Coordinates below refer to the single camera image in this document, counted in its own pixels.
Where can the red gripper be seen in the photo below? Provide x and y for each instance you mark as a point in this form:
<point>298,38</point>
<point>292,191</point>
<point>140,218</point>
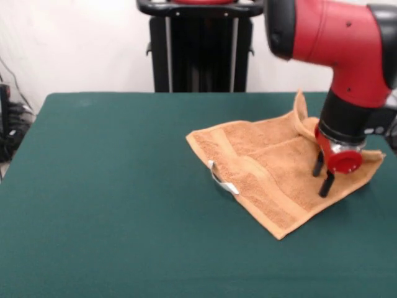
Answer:
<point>344,161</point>

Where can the orange terry towel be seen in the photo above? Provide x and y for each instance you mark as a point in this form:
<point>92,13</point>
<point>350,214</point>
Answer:
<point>263,161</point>

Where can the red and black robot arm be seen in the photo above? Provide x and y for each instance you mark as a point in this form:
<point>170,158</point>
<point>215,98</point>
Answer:
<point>341,46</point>

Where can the black office chair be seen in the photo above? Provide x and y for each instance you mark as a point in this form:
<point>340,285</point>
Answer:
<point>393,141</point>

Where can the dark green table cloth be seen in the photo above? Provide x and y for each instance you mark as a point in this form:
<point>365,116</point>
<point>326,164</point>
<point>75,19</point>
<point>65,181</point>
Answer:
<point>93,217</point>

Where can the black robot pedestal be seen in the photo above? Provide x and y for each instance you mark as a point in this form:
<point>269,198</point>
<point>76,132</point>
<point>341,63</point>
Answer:
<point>201,46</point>

